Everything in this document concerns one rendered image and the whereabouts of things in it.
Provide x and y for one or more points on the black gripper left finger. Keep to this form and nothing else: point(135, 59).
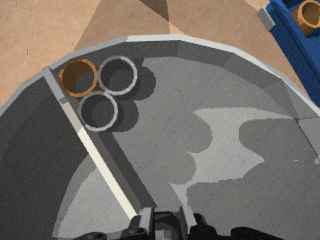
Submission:
point(137, 230)

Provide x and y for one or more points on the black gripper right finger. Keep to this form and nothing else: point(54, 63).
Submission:
point(197, 227)

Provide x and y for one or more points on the blue crate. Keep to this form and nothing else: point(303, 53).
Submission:
point(276, 18)

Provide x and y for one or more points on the grey metal ring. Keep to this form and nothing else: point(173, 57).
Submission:
point(165, 231)
point(87, 105)
point(109, 67)

